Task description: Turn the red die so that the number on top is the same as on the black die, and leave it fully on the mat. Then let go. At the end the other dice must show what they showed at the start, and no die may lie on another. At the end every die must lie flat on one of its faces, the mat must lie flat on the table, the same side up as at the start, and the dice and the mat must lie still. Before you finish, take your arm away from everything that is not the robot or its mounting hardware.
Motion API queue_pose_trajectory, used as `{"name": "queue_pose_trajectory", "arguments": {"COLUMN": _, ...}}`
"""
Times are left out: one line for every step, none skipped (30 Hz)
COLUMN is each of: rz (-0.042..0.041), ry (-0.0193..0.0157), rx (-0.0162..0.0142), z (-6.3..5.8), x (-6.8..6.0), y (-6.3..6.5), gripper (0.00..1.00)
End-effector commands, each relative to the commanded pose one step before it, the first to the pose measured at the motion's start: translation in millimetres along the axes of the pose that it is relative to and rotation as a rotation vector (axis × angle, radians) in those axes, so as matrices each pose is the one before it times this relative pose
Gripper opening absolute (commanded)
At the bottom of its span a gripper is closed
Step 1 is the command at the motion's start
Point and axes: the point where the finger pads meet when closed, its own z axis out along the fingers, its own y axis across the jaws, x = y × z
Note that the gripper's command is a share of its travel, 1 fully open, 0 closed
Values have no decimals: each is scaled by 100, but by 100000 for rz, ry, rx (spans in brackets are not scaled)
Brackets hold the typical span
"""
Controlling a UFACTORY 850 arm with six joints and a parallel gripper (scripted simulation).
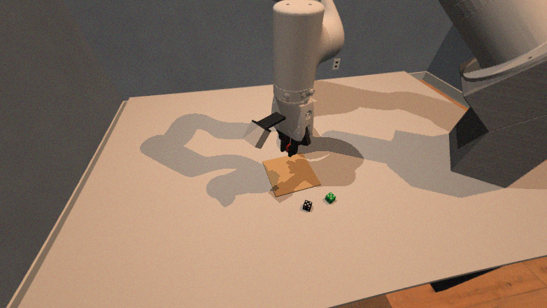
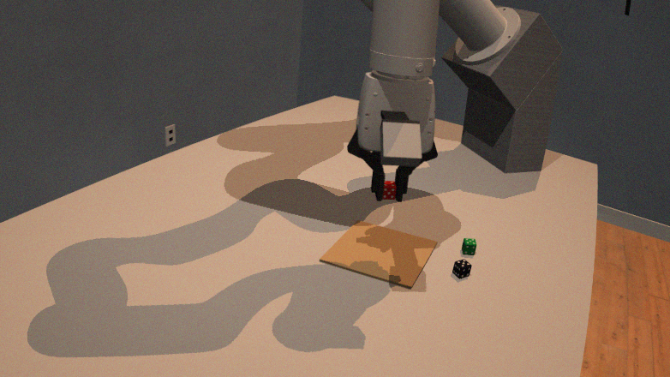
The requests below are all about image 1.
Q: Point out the green die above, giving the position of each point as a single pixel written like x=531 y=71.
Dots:
x=330 y=198

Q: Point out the tan flat mat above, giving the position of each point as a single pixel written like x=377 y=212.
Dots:
x=290 y=174

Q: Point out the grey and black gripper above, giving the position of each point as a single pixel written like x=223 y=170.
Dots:
x=298 y=123

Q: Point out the black die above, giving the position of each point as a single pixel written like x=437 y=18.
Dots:
x=307 y=205

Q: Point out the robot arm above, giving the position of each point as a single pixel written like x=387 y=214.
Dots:
x=503 y=35

